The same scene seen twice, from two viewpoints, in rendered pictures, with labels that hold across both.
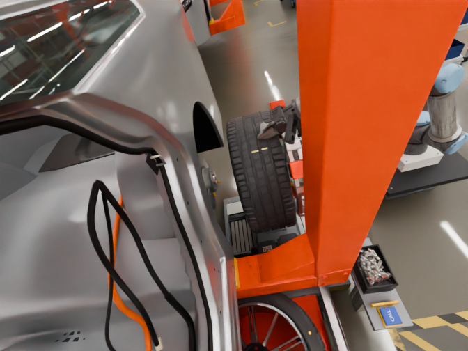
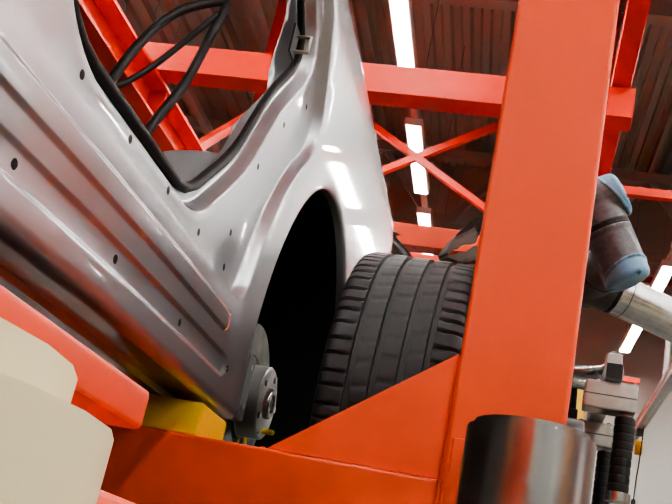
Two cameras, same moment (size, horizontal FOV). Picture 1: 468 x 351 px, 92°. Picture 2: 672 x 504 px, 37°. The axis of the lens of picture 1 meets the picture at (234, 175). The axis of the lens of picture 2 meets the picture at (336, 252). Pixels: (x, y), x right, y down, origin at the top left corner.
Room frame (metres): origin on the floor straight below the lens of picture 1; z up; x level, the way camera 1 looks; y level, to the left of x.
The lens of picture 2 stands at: (-1.14, 0.01, 0.49)
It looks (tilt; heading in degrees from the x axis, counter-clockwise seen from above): 19 degrees up; 1
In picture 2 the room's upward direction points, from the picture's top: 12 degrees clockwise
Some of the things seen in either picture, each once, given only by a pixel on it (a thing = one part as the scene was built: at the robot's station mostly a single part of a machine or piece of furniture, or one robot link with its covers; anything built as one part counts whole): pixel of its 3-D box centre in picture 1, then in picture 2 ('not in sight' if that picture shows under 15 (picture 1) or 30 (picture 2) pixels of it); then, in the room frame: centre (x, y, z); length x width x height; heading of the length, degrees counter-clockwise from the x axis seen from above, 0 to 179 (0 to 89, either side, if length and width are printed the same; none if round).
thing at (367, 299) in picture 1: (370, 279); not in sight; (0.21, -0.46, 0.44); 0.43 x 0.17 x 0.03; 168
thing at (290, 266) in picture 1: (258, 269); (274, 448); (0.39, 0.07, 0.69); 0.52 x 0.17 x 0.35; 78
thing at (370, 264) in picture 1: (370, 268); not in sight; (0.24, -0.47, 0.51); 0.20 x 0.14 x 0.13; 167
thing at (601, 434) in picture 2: not in sight; (593, 435); (0.93, -0.55, 0.93); 0.09 x 0.05 x 0.05; 78
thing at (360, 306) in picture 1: (365, 295); not in sight; (0.18, -0.46, 0.21); 0.10 x 0.10 x 0.42; 78
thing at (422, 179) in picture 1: (401, 166); not in sight; (0.91, -1.31, 0.15); 0.60 x 0.60 x 0.30; 80
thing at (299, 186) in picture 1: (290, 165); not in sight; (0.80, -0.32, 0.85); 0.54 x 0.07 x 0.54; 168
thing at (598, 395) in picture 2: not in sight; (609, 398); (0.59, -0.49, 0.93); 0.09 x 0.05 x 0.05; 78
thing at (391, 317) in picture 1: (390, 315); not in sight; (0.05, -0.43, 0.47); 0.07 x 0.07 x 0.02; 78
